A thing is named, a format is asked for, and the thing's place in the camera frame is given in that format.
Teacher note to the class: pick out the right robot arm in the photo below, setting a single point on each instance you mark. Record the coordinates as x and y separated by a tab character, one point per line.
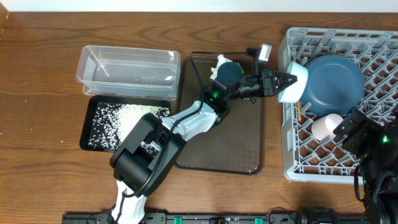
375	177

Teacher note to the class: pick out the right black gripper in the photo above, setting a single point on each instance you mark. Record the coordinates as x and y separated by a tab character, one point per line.
369	132

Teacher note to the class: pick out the clear plastic bin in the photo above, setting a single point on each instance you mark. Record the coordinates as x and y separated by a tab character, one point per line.
126	71

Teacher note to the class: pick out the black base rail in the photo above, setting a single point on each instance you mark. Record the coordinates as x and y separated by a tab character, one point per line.
275	216

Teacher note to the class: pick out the white rice grains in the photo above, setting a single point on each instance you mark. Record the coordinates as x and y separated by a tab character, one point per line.
112	123

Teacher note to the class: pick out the brown serving tray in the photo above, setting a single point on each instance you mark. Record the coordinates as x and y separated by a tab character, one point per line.
235	146

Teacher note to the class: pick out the pink cup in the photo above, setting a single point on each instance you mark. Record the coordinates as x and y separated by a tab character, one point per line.
324	127

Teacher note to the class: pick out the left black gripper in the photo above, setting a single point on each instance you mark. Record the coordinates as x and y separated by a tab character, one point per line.
266	86

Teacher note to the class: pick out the grey dishwasher rack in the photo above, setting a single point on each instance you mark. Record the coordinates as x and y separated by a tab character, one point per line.
306	159

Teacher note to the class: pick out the blue plate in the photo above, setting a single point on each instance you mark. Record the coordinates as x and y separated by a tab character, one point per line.
335	85

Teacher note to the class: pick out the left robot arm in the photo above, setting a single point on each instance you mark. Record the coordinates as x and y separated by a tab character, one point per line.
149	151

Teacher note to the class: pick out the black plastic tray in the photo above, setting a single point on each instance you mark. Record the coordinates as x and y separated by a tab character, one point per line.
95	100

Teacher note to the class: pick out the white tissue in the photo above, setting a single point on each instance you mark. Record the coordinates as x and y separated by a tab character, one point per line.
221	60

